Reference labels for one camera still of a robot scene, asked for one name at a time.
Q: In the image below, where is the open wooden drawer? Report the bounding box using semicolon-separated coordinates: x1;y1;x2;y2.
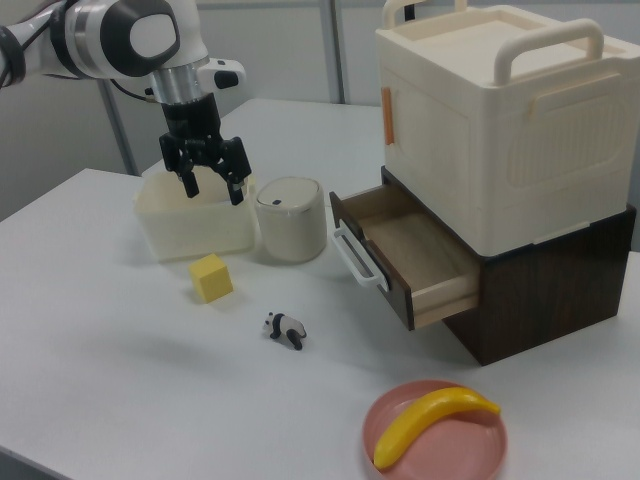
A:
328;183;482;332

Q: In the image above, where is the pink plate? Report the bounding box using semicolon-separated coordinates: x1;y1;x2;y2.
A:
362;379;510;480

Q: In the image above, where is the grey metal post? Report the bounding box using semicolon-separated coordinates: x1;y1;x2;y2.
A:
99;79;141;176

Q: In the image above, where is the cream plastic storage box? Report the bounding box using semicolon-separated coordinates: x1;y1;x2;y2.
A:
374;0;639;259

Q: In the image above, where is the dark brown wooden cabinet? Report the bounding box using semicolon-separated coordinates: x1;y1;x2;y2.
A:
379;164;637;367

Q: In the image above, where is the small cream lidded bin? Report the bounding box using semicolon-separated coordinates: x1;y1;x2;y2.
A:
254;175;331;264

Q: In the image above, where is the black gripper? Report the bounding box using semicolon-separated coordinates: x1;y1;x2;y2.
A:
158;93;252;207

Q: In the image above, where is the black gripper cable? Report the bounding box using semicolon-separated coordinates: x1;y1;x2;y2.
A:
110;77;157;105

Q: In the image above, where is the yellow foam cube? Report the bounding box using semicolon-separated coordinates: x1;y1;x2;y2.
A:
188;253;235;305

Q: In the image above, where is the small panda toy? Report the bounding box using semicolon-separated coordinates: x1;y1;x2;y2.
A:
261;311;307;351

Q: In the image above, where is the orange storage box latch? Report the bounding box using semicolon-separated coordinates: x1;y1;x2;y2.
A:
381;87;396;146

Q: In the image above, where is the open cream plastic container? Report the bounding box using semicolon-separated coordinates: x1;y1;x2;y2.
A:
132;168;259;264

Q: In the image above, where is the yellow toy banana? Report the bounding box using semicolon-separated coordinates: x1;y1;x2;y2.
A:
373;386;502;471

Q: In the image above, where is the white drawer handle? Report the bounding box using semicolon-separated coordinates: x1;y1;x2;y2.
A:
331;227;392;290

